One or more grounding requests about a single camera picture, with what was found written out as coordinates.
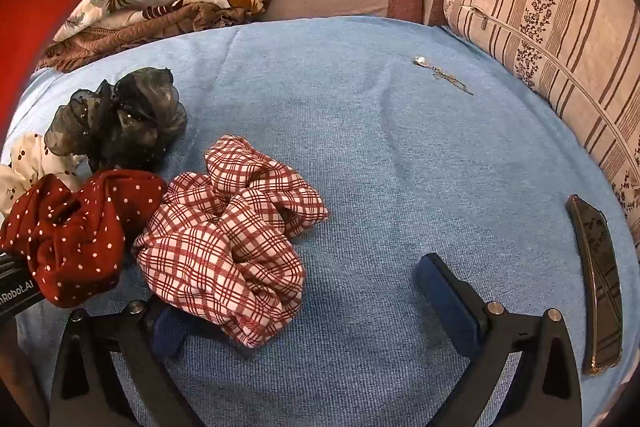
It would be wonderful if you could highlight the black smartphone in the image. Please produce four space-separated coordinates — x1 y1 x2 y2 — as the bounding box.
565 194 623 375

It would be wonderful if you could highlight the striped floral pillow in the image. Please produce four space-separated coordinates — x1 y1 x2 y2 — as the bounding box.
444 0 640 253

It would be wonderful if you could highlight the silver pendant necklace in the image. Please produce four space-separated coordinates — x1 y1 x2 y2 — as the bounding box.
413 56 475 96

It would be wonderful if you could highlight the red polka dot scrunchie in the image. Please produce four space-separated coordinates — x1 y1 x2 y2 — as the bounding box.
0 168 168 309

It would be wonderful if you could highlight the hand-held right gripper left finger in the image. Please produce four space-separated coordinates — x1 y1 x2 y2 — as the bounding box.
50 300 201 427

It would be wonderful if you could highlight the black sheer scrunchie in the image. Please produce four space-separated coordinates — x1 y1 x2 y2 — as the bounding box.
44 67 188 172

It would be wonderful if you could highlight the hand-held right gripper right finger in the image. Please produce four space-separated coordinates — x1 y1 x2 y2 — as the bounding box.
413 252 585 427

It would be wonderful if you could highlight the brown quilted blanket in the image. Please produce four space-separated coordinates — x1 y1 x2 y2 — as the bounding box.
35 2 251 72

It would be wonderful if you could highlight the red plaid scrunchie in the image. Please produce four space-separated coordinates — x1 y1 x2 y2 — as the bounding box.
132 134 330 349

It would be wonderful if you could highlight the stained glass window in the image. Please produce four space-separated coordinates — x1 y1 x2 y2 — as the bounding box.
0 0 91 108

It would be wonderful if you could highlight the white cherry print scrunchie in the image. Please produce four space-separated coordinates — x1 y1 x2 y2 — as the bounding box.
0 132 86 218

